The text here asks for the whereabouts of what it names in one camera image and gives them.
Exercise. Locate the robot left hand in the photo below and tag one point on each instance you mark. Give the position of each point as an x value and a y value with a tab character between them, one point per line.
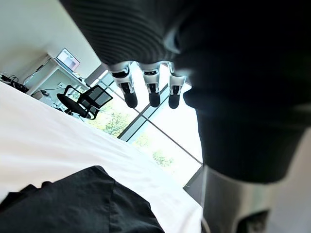
238	72

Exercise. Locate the white bed sheet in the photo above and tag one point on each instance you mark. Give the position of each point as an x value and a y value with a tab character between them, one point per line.
48	136

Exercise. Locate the black cloth garment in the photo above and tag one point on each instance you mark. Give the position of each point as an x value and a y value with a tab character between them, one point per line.
85	206

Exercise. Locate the black mesh office chair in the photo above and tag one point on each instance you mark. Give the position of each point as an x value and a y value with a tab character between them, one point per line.
73	104

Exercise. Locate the white desk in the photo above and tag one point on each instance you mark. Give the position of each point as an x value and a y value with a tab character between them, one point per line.
52	70

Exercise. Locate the dark window frame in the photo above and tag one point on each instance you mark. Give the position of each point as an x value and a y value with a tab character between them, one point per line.
132	127

